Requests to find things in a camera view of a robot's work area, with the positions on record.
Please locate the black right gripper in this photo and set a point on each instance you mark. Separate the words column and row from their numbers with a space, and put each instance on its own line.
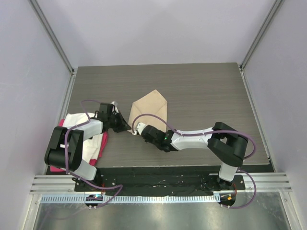
column 146, row 140

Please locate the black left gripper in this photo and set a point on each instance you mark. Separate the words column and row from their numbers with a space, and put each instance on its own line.
column 123, row 125

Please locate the beige cloth napkin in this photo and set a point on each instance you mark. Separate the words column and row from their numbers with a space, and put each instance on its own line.
column 152, row 103

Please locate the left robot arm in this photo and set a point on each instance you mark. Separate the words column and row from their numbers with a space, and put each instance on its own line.
column 65, row 148

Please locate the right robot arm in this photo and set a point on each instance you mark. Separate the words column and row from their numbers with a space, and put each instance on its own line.
column 221, row 139

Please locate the white folded cloth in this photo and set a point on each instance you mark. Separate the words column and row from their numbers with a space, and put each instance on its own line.
column 91, row 143

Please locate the pink folded cloth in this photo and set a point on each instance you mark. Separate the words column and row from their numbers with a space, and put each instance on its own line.
column 103, row 143

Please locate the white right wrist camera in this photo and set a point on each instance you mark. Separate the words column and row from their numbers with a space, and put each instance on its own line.
column 139, row 129

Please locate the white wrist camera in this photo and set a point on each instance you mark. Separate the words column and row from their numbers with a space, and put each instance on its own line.
column 114, row 108
column 139, row 129

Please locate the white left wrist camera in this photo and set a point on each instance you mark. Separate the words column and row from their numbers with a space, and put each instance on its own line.
column 114, row 108

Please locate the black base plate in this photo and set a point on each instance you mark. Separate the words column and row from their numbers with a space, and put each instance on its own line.
column 160, row 181

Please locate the white slotted cable duct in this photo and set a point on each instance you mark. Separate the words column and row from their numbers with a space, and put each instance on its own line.
column 94, row 198

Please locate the aluminium frame rail right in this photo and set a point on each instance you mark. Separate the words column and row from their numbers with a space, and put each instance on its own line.
column 271, row 132

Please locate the aluminium frame post left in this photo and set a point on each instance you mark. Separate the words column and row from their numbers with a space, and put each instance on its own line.
column 49, row 31

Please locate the aluminium frame post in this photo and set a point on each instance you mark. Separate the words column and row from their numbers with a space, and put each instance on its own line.
column 49, row 31
column 262, row 31

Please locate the aluminium frame post right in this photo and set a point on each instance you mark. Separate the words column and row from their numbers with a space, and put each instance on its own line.
column 262, row 31

